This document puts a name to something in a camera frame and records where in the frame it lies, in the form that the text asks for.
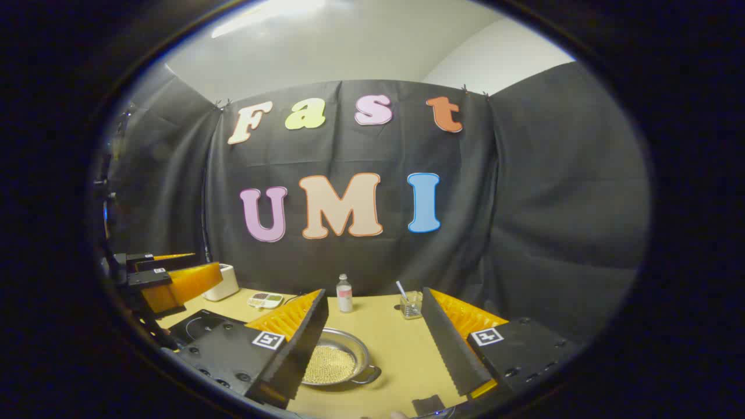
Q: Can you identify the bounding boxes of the black hanging cable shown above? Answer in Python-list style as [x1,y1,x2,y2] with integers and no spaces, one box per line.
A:
[200,169,212,264]

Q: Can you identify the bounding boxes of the white divided bean tray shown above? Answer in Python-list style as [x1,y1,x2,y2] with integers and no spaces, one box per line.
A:
[246,292,285,310]

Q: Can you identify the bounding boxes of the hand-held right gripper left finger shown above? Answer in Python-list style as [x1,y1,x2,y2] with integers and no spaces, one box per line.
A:
[175,287,330,409]

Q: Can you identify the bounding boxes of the black induction cooktop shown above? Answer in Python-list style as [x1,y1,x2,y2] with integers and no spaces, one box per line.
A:
[168,308,249,350]

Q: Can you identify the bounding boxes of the steel pot with black handle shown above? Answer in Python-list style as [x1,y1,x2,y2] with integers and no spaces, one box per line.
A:
[299,327,384,388]

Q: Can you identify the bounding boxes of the white toaster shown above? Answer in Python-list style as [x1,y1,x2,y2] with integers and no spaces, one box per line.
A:
[202,263,241,303]

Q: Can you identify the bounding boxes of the clear bottle with pink label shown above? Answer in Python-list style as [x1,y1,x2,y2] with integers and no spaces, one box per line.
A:
[336,274,354,314]

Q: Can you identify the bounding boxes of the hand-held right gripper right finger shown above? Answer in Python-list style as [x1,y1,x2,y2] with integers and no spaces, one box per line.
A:
[420,286,583,402]

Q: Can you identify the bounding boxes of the clear glass cup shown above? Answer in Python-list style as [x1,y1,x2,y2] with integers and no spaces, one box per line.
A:
[399,290,424,321]

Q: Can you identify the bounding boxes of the pile of yellow soybeans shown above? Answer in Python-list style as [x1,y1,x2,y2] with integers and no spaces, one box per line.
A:
[302,345,357,385]

